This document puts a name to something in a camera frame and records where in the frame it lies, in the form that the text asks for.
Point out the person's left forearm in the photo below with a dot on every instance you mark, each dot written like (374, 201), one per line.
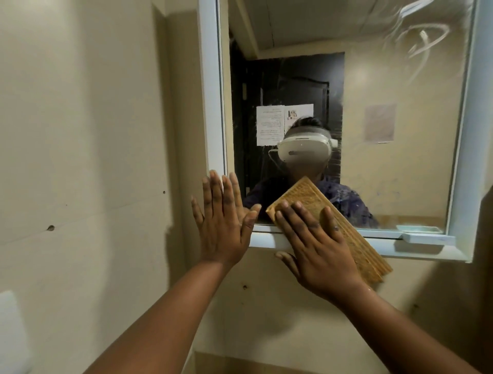
(161, 327)

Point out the person's right forearm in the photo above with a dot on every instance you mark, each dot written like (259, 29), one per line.
(396, 339)

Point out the person's left thumb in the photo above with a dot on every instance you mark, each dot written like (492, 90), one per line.
(250, 221)

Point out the yellow cleaning cloth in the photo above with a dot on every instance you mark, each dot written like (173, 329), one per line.
(360, 248)

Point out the white framed wall mirror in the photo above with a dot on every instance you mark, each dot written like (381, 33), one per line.
(408, 181)

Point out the person's left middle finger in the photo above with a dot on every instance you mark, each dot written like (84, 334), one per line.
(217, 194)

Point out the person's right hand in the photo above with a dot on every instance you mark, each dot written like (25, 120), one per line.
(323, 262)

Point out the person's left hand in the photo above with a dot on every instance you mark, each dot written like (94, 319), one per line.
(221, 235)

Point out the person's left little finger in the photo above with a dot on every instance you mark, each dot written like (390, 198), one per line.
(197, 214)

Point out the person's right thumb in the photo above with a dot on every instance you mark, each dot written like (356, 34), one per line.
(285, 261)

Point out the person's right little finger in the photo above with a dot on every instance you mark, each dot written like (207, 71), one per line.
(331, 223)

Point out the person's right middle finger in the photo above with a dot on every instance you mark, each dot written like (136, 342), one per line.
(295, 219)

